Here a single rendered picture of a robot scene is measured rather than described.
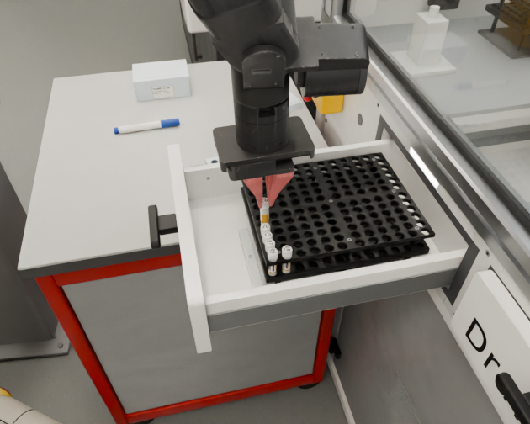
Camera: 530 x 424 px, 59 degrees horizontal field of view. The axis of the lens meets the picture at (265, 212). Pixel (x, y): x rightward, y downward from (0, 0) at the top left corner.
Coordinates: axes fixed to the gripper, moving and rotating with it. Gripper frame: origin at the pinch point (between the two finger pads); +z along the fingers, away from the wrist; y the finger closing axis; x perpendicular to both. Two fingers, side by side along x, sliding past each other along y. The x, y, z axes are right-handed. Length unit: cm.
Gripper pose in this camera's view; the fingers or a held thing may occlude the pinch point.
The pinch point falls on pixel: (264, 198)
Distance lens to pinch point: 57.3
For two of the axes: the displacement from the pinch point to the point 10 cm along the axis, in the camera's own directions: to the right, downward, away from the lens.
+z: 0.2, 7.1, 7.1
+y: 9.8, -1.7, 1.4
